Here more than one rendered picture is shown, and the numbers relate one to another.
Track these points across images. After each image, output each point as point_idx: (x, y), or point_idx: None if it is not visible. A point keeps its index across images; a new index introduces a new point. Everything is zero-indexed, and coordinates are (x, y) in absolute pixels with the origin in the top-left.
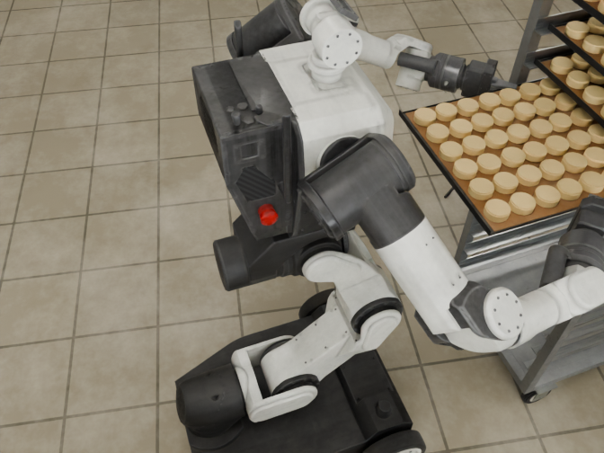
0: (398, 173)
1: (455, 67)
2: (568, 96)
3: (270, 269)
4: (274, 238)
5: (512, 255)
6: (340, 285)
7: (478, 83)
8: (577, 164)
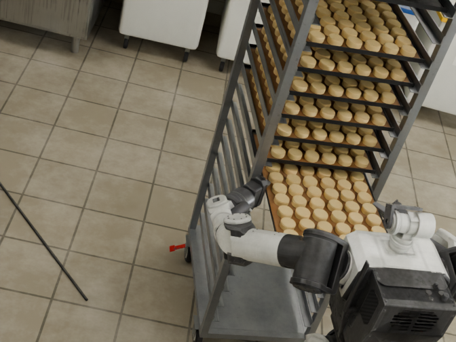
0: None
1: (250, 197)
2: (289, 165)
3: None
4: None
5: (214, 283)
6: None
7: (259, 195)
8: (353, 195)
